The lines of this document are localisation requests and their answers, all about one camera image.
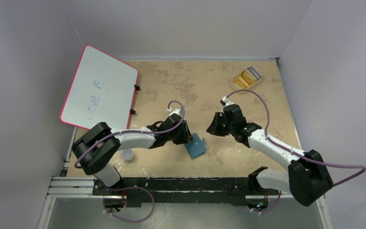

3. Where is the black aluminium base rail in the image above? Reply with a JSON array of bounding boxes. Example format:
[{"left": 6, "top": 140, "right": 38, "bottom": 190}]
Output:
[{"left": 45, "top": 175, "right": 325, "bottom": 209}]

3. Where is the pink framed whiteboard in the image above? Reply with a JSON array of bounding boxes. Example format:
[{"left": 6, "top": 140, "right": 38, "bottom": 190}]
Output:
[{"left": 59, "top": 45, "right": 139, "bottom": 129}]

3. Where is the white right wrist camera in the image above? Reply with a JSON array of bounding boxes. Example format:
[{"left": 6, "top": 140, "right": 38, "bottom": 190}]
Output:
[{"left": 220, "top": 96, "right": 234, "bottom": 107}]

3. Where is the cream oval card tray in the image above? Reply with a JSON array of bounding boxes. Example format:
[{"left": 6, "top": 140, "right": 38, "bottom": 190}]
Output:
[{"left": 230, "top": 66, "right": 264, "bottom": 94}]

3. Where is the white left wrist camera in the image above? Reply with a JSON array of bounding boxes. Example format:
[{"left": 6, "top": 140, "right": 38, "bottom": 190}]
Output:
[{"left": 167, "top": 107, "right": 184, "bottom": 117}]

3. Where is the stack of cards in tray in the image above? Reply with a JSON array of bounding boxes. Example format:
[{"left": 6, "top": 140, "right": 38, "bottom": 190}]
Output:
[{"left": 235, "top": 66, "right": 263, "bottom": 89}]

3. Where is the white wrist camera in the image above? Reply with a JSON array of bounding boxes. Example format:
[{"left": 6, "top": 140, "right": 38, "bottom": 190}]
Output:
[
  {"left": 220, "top": 96, "right": 234, "bottom": 107},
  {"left": 167, "top": 107, "right": 184, "bottom": 117}
]

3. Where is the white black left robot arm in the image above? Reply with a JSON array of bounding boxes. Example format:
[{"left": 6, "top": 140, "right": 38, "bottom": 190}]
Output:
[{"left": 71, "top": 114, "right": 193, "bottom": 195}]

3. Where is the blue leather card holder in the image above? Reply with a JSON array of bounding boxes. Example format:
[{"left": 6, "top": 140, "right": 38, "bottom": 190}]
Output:
[{"left": 184, "top": 133, "right": 206, "bottom": 159}]

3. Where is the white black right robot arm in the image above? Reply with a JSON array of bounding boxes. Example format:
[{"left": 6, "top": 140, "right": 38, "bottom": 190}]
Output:
[{"left": 206, "top": 104, "right": 334, "bottom": 207}]

